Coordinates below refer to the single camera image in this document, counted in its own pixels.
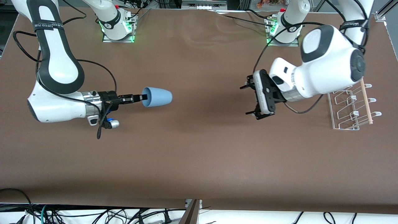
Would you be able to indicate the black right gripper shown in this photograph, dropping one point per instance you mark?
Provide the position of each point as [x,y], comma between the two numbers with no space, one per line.
[110,100]

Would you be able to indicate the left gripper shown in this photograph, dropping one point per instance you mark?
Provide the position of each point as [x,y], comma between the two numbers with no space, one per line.
[257,112]

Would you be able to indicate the blue plastic cup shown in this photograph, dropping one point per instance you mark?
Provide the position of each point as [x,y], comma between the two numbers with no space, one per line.
[160,97]

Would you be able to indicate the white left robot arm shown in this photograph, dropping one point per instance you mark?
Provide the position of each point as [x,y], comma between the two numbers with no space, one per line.
[329,62]

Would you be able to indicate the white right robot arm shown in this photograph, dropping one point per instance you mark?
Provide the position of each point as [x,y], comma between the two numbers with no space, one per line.
[59,68]

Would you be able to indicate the orange object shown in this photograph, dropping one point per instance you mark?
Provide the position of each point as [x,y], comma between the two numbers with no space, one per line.
[264,3]

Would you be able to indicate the grey power strip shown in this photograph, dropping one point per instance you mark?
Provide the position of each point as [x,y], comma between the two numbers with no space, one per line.
[203,4]

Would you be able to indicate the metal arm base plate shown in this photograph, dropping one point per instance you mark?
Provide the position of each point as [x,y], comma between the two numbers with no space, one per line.
[295,44]
[107,39]

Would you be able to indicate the aluminium frame post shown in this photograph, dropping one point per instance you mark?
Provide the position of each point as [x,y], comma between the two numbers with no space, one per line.
[191,214]
[245,3]

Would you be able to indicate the metal corner bracket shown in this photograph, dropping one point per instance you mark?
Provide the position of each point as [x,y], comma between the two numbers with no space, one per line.
[380,16]

